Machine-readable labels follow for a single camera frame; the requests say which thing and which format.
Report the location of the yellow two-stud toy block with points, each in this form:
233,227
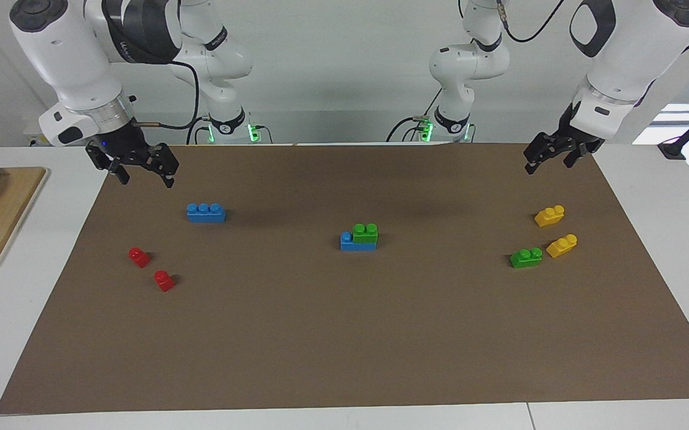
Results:
562,246
549,217

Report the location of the white socket box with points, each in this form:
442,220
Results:
30,138

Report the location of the green two-stud toy block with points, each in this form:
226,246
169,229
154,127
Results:
526,258
366,234

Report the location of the bright window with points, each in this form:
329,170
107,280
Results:
655,130

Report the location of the blue three-stud toy block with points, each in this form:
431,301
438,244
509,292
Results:
356,246
205,215

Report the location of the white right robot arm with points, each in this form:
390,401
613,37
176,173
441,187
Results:
75,60

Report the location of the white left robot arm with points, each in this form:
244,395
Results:
631,54

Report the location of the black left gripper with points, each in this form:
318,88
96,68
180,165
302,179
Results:
570,128

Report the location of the brown table mat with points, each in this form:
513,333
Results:
344,334

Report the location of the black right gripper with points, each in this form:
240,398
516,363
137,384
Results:
126,143

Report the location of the red one-stud toy block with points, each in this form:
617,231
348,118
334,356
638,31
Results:
139,258
164,281

